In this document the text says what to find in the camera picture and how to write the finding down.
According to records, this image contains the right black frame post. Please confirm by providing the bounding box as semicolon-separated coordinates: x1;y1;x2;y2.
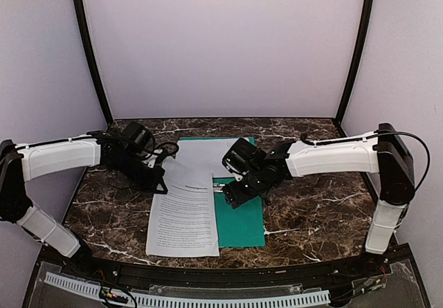
335;0;374;125

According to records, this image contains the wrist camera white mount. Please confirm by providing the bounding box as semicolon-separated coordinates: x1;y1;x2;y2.
221;138;266;181
119;121;167;169

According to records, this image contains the metal centre spring clip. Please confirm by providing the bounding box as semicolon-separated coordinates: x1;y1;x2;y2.
213;183;226;193

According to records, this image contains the printed paper sheet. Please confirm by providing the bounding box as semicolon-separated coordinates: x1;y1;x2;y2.
145;171;219;258

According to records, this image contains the left black frame post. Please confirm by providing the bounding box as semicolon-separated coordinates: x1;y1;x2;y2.
73;0;114;127

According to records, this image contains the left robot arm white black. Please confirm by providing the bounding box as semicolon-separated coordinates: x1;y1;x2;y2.
1;131;169;260

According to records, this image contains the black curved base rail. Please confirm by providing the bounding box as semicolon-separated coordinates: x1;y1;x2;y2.
34;248;413;295

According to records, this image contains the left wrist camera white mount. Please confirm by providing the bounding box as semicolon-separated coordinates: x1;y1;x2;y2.
119;121;167;169

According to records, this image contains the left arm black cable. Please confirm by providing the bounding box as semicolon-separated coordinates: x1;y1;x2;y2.
110;142;180;190

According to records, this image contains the white slotted cable duct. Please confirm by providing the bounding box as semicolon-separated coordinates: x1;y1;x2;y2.
44;271;331;307

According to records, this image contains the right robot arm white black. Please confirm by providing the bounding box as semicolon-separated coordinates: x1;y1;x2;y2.
221;123;425;255

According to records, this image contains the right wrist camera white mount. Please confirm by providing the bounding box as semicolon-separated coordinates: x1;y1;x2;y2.
221;138;266;181

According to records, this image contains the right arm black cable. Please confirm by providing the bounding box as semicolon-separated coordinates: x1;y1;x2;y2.
299;132;431;198

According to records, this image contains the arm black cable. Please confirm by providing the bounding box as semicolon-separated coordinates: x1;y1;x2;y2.
299;132;431;198
110;142;180;190

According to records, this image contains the black frame post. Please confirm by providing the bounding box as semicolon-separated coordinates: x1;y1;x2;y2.
73;0;114;127
335;0;374;125

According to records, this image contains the white paper sheet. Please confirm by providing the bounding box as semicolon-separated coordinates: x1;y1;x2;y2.
163;138;238;179

